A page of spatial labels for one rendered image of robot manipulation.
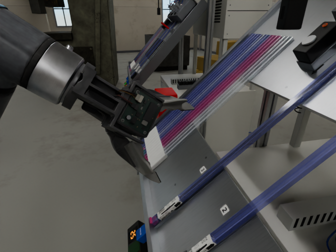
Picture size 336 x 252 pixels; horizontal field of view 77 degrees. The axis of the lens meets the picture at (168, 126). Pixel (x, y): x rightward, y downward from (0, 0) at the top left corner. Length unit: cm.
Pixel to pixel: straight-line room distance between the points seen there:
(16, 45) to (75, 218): 135
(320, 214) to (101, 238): 110
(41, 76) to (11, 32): 5
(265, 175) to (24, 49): 76
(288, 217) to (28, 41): 65
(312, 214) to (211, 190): 33
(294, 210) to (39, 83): 63
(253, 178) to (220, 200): 41
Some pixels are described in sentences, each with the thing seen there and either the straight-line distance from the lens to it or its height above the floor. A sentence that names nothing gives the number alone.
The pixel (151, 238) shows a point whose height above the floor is 74.
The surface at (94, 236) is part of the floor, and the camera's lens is 144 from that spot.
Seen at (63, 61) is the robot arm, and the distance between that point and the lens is 30.
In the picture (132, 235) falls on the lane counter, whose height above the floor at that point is 66.
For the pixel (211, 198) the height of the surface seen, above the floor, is 81.
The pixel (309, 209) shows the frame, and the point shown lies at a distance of 70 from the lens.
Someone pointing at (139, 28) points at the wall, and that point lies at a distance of 924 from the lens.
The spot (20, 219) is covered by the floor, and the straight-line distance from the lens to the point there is 173.
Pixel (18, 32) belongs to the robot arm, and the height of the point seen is 110.
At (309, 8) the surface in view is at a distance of 72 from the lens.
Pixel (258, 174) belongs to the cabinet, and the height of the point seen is 62.
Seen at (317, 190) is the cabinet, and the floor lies 62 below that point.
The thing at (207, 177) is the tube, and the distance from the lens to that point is 43.
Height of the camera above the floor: 111
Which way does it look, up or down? 26 degrees down
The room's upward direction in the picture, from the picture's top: 1 degrees counter-clockwise
